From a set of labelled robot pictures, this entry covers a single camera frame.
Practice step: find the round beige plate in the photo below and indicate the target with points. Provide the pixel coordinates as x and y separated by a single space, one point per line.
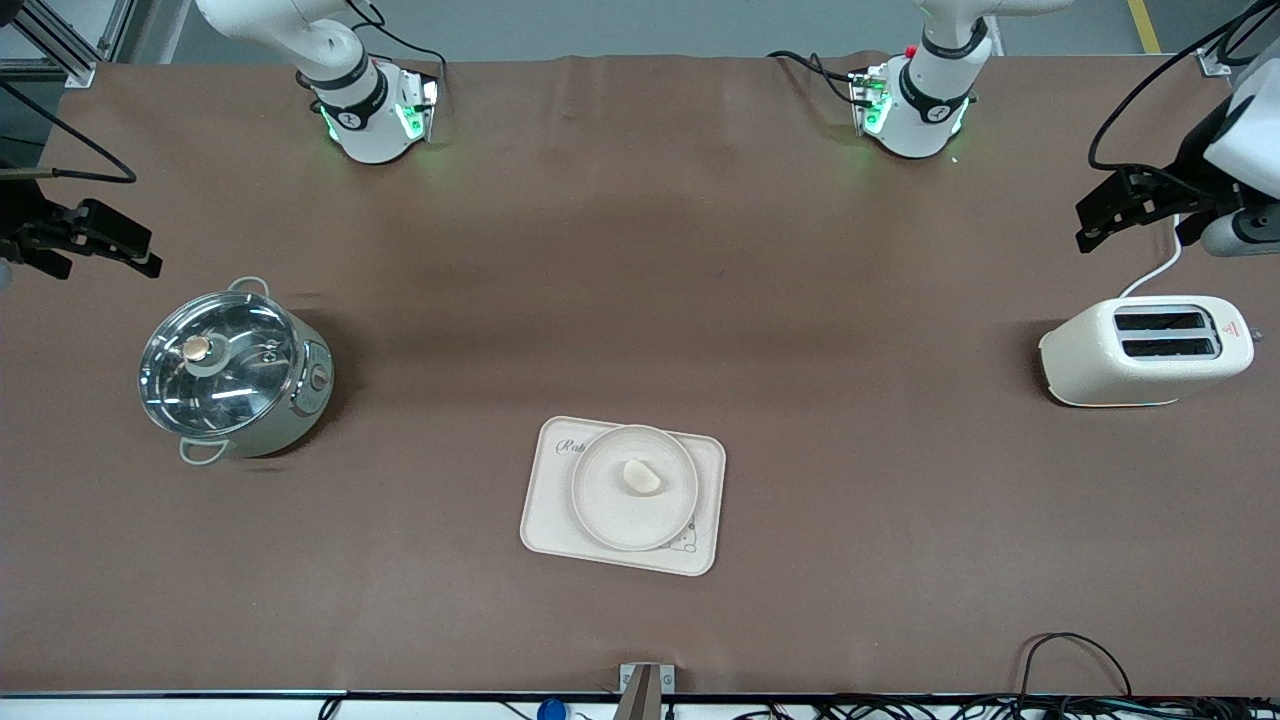
600 500

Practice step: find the brown table mat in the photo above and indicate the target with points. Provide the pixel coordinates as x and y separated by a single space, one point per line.
640 620

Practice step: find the beige rabbit print tray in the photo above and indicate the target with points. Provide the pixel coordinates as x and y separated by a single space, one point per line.
545 530

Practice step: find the blue round object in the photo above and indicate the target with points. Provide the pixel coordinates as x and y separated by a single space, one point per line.
551 711

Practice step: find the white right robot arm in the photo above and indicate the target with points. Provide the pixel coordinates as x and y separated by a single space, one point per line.
365 130

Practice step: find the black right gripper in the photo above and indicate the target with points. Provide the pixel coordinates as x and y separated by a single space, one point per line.
17 217

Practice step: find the cream two-slot toaster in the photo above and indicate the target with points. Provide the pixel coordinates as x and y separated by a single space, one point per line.
1140 370

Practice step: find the aluminium frame profile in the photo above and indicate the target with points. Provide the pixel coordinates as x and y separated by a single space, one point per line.
1225 55
60 45

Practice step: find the grey metal camera bracket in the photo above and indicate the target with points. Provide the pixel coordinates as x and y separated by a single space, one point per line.
645 690

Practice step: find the glass pot lid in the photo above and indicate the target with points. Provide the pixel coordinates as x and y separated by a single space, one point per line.
215 365

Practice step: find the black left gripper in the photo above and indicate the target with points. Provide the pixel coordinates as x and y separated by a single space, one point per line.
1189 166

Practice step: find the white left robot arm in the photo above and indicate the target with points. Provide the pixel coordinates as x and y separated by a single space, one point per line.
920 120

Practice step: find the steel electric cooking pot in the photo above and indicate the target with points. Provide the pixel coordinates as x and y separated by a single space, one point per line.
305 400

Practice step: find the pale steamed bun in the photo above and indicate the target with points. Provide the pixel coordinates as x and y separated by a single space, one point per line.
641 477

